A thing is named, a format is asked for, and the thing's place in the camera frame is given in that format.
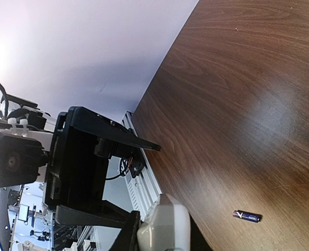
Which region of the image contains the blue AAA battery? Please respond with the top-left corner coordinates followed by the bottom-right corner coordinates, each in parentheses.
top-left (232, 210), bottom-right (262, 223)

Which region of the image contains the grey remote control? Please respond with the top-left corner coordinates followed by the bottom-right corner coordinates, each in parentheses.
top-left (137, 193), bottom-right (191, 251)

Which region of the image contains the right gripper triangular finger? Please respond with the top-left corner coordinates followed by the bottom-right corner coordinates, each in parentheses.
top-left (109, 211), bottom-right (141, 251)

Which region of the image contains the front aluminium rail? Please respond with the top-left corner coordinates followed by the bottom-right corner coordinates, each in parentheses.
top-left (121, 111), bottom-right (162, 218)

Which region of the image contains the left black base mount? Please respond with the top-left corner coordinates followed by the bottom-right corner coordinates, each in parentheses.
top-left (119, 155), bottom-right (146, 178)

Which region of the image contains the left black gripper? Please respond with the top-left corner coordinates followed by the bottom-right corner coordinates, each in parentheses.
top-left (44, 106), bottom-right (161, 227)

